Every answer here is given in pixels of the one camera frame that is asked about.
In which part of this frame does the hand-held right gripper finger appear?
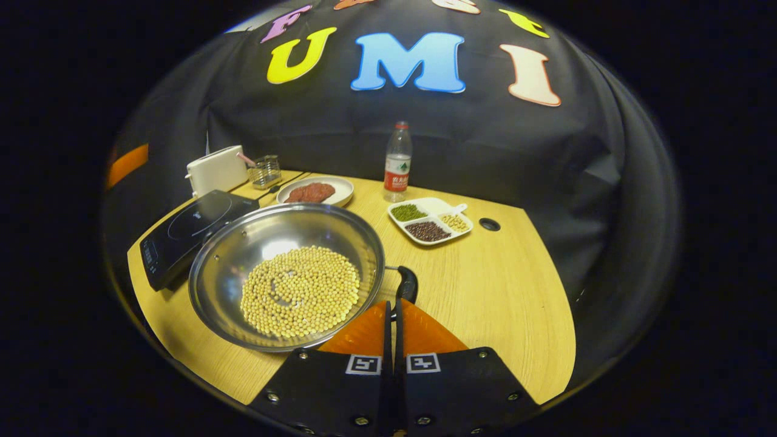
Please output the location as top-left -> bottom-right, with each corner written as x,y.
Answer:
393,297 -> 540,437
249,299 -> 393,437

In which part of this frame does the black induction cooktop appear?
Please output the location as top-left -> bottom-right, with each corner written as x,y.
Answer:
139,189 -> 260,292

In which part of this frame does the soybeans pile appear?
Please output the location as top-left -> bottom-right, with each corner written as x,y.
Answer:
240,245 -> 361,339

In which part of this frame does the stainless steel pot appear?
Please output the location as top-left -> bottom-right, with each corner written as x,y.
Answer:
188,202 -> 419,354

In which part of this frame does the white toaster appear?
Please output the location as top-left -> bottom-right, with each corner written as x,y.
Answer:
185,144 -> 249,199

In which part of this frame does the dark red beans pile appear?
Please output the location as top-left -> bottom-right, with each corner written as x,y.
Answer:
404,221 -> 452,242

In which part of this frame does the green mung beans pile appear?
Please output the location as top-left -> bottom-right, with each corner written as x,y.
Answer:
390,203 -> 428,222

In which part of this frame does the clear glass cup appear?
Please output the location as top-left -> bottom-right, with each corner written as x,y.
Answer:
249,155 -> 283,190

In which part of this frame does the white divided plate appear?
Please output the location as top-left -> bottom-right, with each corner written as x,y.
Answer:
387,197 -> 474,246

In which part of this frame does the round white plate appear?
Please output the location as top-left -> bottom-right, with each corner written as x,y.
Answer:
276,176 -> 355,208

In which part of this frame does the red beans pile on plate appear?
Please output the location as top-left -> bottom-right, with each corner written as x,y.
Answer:
284,182 -> 336,204

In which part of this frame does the clear plastic water bottle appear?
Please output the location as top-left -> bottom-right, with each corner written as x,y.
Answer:
383,121 -> 413,203

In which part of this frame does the black backdrop cloth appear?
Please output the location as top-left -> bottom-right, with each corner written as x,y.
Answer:
103,0 -> 680,389

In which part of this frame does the black power cable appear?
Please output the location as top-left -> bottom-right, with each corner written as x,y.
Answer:
255,172 -> 311,204

